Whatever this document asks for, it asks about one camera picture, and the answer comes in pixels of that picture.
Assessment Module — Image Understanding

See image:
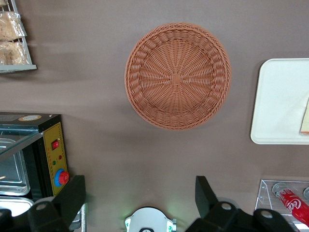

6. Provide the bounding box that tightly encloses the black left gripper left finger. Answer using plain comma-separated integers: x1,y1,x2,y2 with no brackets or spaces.
0,175,86,232

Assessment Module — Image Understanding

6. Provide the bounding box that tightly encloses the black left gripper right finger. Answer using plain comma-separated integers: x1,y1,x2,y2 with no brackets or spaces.
185,175,296,232

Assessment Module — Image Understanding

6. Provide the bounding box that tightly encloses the triangle sandwich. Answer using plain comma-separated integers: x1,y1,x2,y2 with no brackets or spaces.
299,97,309,137

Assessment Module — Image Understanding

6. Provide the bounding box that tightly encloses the beige plastic tray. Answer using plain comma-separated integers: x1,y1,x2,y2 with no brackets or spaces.
250,58,309,145

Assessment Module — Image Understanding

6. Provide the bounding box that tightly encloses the round brown wicker basket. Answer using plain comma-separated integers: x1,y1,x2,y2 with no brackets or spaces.
124,22,232,131

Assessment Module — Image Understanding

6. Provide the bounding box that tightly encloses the black glass food warmer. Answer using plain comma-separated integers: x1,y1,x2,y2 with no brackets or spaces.
0,112,88,232

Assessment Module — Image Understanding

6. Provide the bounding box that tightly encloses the steel warmer pan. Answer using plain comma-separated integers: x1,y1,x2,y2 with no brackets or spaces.
0,138,31,197
0,196,35,218

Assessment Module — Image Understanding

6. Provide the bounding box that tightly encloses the clear acrylic bottle rack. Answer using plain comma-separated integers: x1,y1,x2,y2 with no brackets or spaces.
254,179,309,232

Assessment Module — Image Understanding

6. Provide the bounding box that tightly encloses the clear bag of rice snacks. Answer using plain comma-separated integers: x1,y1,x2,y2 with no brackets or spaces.
0,11,27,41
0,41,30,66

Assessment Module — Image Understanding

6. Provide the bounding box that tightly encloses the grey wire rack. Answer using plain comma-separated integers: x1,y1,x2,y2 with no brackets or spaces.
0,0,38,73

